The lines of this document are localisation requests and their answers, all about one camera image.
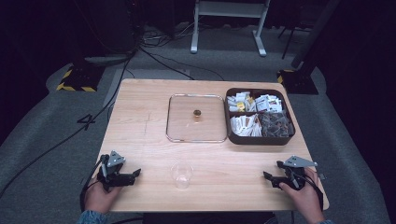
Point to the pile of clear tea bags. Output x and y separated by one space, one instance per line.
275 124

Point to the pile of white brown-print sachets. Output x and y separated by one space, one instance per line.
268 103

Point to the brown compartment box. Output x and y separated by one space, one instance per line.
258 141

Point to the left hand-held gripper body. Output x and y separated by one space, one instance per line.
115 159

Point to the white metal stand frame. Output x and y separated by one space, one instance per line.
229 9

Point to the clear plastic cup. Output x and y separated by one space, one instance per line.
181 174

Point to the yellow black striped base plate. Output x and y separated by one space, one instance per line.
299 82
81 79

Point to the clear lid with gold knob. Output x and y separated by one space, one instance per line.
196 118

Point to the person's left hand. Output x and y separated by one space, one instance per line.
100 196

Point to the black tripod legs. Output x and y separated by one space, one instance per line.
291 37

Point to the pile of white yellow sachets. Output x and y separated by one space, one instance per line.
239 102

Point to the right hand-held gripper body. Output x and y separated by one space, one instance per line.
295 170

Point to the pile of white stick packets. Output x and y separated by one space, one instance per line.
246 126

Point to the black slanted pole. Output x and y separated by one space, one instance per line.
314 34

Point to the person's right hand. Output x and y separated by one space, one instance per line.
305 199

